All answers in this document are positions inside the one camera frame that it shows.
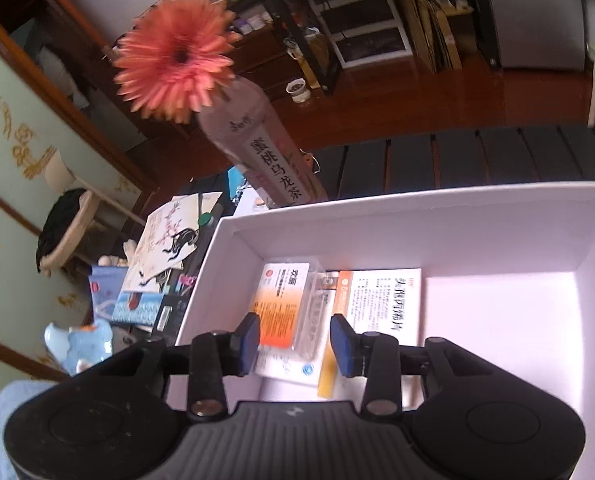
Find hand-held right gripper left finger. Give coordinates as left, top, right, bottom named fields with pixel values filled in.
left=76, top=312, right=262, bottom=422

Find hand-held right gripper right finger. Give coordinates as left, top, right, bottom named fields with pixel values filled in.
left=330, top=313, right=509, bottom=422

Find orange medicine box clear case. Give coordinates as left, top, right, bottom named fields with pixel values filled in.
left=250, top=260, right=329, bottom=361

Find white cardboard box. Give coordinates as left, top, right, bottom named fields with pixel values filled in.
left=175, top=180, right=595, bottom=480

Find orange striped white medicine box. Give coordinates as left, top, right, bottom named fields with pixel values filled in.
left=327, top=269, right=424, bottom=361

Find black product box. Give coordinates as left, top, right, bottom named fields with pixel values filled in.
left=152, top=267, right=201, bottom=335

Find blue landscape booklet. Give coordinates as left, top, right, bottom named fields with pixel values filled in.
left=112, top=280, right=167, bottom=327

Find ink painting paper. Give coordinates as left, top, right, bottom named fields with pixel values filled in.
left=125, top=191, right=224, bottom=292

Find blue plastic pouch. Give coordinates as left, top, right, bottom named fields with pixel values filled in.
left=90, top=265, right=129, bottom=322

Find small blue box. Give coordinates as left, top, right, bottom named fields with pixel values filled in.
left=228, top=165, right=249, bottom=202

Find pink label drink bottle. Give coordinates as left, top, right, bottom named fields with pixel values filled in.
left=198, top=77, right=328, bottom=209

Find white stool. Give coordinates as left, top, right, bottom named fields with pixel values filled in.
left=36, top=187, right=147, bottom=277

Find small white cup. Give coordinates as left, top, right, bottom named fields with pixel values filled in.
left=285, top=78, right=311, bottom=104

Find pink gerbera flower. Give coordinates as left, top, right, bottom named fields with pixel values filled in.
left=112, top=0, right=239, bottom=126

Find brown wooden wardrobe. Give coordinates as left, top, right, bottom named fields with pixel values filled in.
left=0, top=0, right=161, bottom=382

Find white drawer unit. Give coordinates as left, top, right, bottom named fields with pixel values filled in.
left=297, top=0, right=414, bottom=71

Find brown paper bags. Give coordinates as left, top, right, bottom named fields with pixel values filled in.
left=390, top=0, right=475, bottom=75

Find grey refrigerator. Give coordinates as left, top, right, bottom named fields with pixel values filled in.
left=477, top=0, right=594, bottom=71

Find black metal frame desk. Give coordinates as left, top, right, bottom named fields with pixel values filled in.
left=228, top=0, right=344, bottom=97

